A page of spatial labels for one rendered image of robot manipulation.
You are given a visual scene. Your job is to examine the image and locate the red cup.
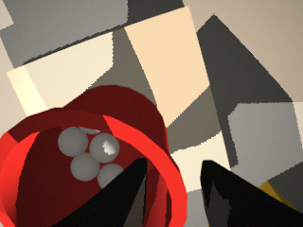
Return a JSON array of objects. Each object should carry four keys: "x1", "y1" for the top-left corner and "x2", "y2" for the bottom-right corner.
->
[{"x1": 0, "y1": 85, "x2": 187, "y2": 227}]

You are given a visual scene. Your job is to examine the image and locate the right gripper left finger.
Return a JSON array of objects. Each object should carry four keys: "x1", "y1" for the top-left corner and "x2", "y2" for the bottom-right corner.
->
[{"x1": 51, "y1": 158, "x2": 148, "y2": 227}]

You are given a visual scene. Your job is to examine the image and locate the grey marble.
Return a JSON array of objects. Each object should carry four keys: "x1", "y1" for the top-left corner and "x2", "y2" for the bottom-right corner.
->
[
  {"x1": 98, "y1": 164, "x2": 123, "y2": 188},
  {"x1": 58, "y1": 127, "x2": 89, "y2": 157},
  {"x1": 89, "y1": 133, "x2": 119, "y2": 163},
  {"x1": 80, "y1": 127, "x2": 100, "y2": 134},
  {"x1": 70, "y1": 152, "x2": 100, "y2": 182}
]

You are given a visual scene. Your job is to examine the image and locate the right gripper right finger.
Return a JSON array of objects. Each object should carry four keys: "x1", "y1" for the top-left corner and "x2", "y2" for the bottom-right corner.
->
[{"x1": 200, "y1": 160, "x2": 303, "y2": 227}]

